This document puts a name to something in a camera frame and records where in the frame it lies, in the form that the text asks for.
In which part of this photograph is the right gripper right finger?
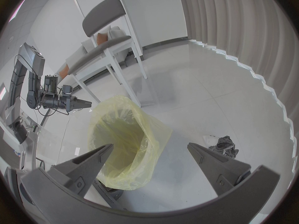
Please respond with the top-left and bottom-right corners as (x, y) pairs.
(187, 142), (252, 198)

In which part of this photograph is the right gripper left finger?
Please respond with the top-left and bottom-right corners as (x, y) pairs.
(50, 143), (114, 198)

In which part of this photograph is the yellow plastic bag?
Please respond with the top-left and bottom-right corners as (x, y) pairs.
(88, 95), (174, 191)

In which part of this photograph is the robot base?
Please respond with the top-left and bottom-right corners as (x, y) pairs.
(0, 125), (128, 210)

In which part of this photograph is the crumpled black plastic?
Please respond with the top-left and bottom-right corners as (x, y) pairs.
(209, 136), (239, 159)

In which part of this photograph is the white sofa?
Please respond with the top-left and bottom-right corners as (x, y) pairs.
(56, 26), (132, 79)

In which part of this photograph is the pale grey cushion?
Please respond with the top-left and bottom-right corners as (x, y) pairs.
(81, 39), (97, 54)
(108, 26), (126, 41)

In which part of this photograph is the grey and white chair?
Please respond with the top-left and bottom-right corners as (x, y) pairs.
(68, 0), (149, 108)

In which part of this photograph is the pale grey curtain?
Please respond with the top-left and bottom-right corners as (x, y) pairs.
(175, 0), (299, 149)

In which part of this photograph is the black cable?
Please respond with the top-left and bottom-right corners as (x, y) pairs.
(35, 106), (70, 118)

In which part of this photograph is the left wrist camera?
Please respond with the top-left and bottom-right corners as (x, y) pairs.
(61, 85), (73, 97)

